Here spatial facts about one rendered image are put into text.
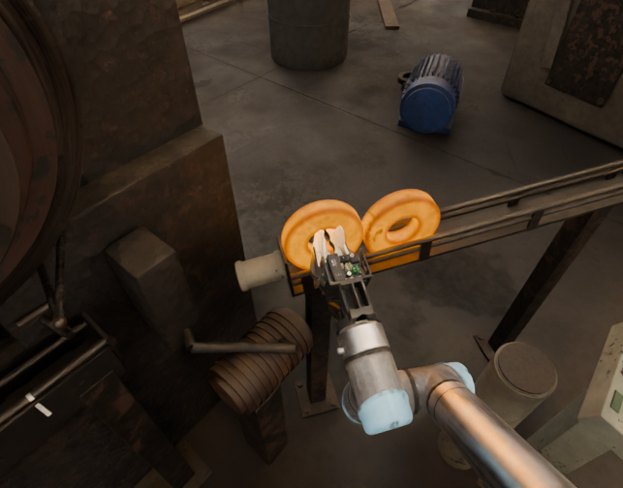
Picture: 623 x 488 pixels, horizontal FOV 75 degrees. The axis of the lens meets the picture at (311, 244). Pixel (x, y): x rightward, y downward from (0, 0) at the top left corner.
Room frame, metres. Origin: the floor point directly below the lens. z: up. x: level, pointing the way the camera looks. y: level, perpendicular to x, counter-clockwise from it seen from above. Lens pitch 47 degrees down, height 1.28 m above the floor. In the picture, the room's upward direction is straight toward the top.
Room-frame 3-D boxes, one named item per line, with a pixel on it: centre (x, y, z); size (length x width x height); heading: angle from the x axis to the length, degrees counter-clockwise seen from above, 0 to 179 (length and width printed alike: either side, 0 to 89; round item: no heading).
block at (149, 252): (0.44, 0.28, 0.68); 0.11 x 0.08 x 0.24; 50
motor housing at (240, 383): (0.41, 0.10, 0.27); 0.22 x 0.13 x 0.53; 140
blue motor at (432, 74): (2.24, -0.71, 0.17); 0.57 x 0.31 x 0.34; 160
